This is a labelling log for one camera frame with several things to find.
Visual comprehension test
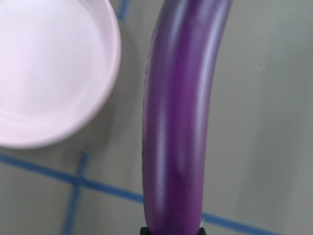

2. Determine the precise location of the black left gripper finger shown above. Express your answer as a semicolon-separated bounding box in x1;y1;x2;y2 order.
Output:
139;227;150;235

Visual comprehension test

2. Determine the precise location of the purple eggplant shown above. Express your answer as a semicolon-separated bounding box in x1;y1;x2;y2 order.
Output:
142;0;231;235

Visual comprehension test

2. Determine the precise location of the brown paper table mat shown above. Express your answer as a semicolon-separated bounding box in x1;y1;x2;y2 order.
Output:
0;0;313;235

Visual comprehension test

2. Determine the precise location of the pink plate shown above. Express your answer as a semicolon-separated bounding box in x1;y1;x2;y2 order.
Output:
0;0;121;149

